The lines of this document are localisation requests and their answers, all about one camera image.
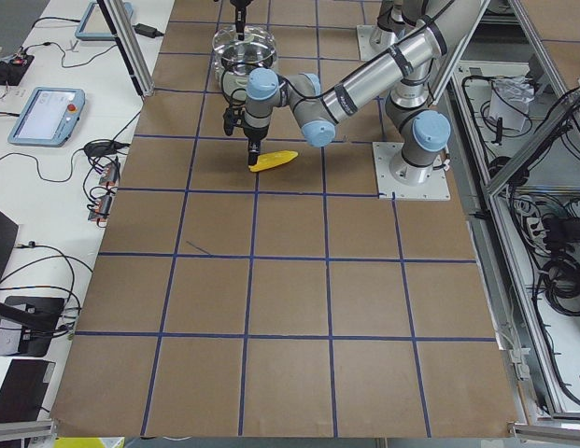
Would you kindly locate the brown paper table mat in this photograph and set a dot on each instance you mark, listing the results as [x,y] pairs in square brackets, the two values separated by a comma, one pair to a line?
[290,303]

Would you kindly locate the blue teach pendant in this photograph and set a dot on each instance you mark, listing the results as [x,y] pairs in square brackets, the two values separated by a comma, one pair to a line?
[48,118]
[92,25]

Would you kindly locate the glass pot lid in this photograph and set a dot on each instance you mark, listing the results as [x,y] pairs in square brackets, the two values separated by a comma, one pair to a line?
[257,39]

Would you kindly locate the pale green cooking pot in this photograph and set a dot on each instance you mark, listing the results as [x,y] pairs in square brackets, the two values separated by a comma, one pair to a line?
[236,77]

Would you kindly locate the blue teach pendant near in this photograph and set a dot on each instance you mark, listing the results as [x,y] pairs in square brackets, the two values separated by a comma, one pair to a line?
[48,118]

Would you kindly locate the yellow corn cob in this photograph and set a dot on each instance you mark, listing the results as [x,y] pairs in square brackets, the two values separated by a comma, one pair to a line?
[272,160]

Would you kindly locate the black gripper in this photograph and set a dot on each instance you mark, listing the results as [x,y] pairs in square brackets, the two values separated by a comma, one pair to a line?
[254,134]

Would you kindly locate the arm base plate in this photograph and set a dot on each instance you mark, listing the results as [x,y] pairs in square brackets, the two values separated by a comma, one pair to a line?
[372,40]
[400,181]

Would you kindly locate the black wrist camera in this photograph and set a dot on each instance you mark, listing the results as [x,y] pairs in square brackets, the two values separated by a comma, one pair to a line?
[232,119]

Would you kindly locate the aluminium frame post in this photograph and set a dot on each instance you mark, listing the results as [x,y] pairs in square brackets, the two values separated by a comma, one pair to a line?
[120,27]

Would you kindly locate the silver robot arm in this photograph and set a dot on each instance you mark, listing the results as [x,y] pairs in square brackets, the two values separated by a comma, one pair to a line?
[401,71]
[390,21]

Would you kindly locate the black power adapter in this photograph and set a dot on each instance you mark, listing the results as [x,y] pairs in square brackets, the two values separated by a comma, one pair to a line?
[147,31]

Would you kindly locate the blue teach pendant far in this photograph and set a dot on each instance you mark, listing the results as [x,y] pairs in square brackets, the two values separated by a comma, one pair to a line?
[92,25]

